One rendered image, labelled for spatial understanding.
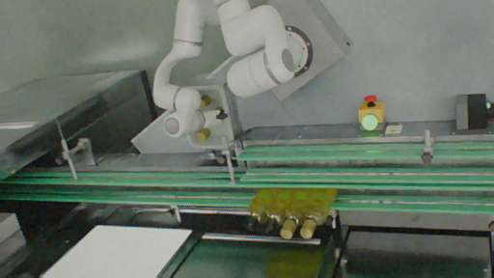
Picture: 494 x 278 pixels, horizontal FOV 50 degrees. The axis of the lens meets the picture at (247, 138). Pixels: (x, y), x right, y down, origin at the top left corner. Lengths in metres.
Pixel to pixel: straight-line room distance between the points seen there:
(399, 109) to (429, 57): 0.18
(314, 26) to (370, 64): 0.23
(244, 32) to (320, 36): 0.30
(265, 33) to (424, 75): 0.57
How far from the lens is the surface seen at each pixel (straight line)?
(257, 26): 1.29
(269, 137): 1.70
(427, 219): 1.70
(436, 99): 1.67
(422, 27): 1.61
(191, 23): 1.50
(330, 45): 1.53
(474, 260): 1.61
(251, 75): 1.28
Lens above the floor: 2.32
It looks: 58 degrees down
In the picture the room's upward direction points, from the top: 139 degrees counter-clockwise
